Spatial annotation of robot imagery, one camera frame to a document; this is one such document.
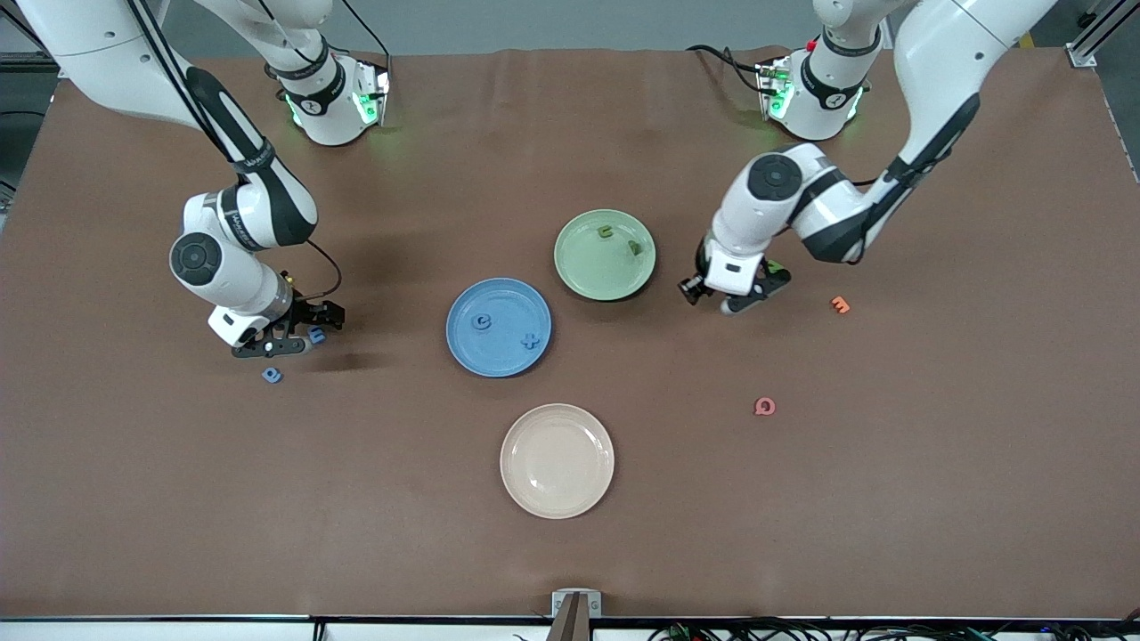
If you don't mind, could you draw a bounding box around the green plate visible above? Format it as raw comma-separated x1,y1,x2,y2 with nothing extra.
553,209,657,302

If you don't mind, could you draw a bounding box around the blue plate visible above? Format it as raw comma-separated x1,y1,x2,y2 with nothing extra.
445,278,553,378

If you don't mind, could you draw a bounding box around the brown table mat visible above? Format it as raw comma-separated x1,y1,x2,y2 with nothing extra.
0,46,1140,620

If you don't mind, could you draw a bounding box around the beige plate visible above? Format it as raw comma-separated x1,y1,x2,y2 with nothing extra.
500,403,615,520

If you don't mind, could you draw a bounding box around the black base cable thick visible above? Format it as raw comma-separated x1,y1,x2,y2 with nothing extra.
686,43,769,94

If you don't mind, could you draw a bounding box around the black base cable thin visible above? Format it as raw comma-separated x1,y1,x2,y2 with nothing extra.
341,0,393,61

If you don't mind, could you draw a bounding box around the white table frame edge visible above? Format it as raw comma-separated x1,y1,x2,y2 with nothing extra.
0,618,1140,641

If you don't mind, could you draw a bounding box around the aluminium frame profile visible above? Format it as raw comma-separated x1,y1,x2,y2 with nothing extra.
0,9,70,79
1066,0,1140,68

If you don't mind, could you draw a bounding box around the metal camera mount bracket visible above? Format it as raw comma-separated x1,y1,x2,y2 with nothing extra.
545,589,603,641

